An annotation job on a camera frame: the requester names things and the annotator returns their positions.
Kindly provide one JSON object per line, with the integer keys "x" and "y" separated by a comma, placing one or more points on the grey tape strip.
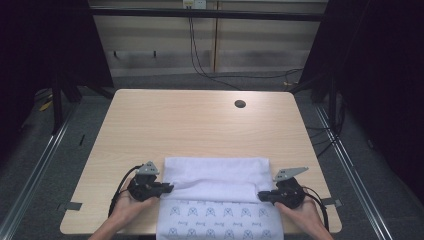
{"x": 332, "y": 201}
{"x": 71, "y": 206}

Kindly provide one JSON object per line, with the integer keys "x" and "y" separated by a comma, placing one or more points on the silver metal floor rail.
{"x": 36, "y": 166}
{"x": 353, "y": 176}

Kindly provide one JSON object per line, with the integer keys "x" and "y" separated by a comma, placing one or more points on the white towel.
{"x": 216, "y": 176}

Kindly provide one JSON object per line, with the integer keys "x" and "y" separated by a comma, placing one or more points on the black metal stand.
{"x": 332, "y": 103}
{"x": 57, "y": 106}

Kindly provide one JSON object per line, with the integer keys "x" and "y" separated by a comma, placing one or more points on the black curtain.
{"x": 383, "y": 83}
{"x": 40, "y": 43}

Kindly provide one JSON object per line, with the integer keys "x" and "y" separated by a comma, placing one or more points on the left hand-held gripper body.
{"x": 143, "y": 190}

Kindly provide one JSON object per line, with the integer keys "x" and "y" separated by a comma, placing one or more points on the black horizontal metal bar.
{"x": 206, "y": 14}

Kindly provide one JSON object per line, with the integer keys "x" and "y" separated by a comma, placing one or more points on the small black stick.
{"x": 82, "y": 140}

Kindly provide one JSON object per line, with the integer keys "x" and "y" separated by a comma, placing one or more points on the person's left hand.
{"x": 130, "y": 210}

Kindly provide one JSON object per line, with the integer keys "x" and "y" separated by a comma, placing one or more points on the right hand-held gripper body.
{"x": 290, "y": 196}

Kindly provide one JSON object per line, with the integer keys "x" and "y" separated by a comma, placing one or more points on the person's right hand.
{"x": 303, "y": 216}

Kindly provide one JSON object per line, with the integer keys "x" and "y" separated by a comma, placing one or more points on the yellow flat item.
{"x": 45, "y": 106}

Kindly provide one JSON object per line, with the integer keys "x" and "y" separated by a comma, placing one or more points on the white wall power outlet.
{"x": 195, "y": 4}

